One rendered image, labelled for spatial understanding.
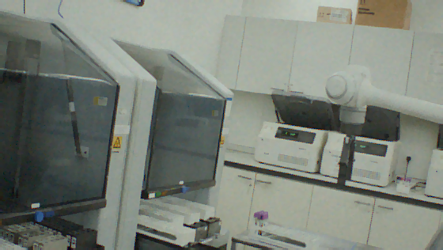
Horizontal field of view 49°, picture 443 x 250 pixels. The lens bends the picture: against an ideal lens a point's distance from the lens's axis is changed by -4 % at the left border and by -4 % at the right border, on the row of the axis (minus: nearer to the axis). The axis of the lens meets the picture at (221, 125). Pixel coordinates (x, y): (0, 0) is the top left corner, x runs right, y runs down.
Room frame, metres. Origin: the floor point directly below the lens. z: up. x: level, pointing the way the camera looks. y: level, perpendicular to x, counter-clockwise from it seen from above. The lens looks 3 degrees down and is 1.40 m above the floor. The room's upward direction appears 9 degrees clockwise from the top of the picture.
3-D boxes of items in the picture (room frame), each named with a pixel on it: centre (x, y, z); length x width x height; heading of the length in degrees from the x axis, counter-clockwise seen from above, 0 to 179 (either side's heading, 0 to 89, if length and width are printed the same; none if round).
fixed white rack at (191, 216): (2.35, 0.19, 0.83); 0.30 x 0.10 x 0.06; 64
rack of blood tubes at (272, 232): (2.13, -0.34, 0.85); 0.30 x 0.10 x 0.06; 61
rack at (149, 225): (2.02, 0.19, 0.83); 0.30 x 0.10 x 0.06; 64
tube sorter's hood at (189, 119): (2.34, 0.35, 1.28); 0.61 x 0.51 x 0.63; 154
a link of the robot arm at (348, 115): (1.80, -0.46, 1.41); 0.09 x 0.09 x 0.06
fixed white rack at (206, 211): (2.49, 0.12, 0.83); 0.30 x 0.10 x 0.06; 64
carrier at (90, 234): (1.67, 0.41, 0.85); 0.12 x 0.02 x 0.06; 155
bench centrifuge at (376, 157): (4.22, -1.22, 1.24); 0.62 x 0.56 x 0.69; 155
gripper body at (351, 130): (1.80, -0.47, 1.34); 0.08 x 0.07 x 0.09; 158
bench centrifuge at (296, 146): (4.47, -0.70, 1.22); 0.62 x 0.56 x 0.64; 152
